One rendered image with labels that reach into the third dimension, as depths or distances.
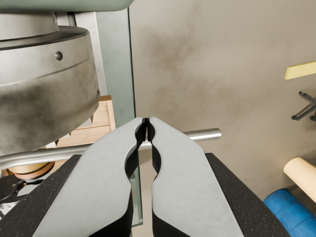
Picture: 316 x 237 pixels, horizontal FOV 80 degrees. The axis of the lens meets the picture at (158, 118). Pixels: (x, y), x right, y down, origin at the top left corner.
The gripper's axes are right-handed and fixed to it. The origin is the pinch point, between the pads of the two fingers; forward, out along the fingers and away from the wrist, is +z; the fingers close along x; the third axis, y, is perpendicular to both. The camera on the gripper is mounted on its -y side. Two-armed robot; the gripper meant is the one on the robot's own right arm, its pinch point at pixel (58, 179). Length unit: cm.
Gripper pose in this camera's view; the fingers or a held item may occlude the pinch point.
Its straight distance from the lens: 52.7
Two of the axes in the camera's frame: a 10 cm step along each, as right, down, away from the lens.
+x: 2.7, 4.9, -8.3
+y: 0.0, 8.6, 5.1
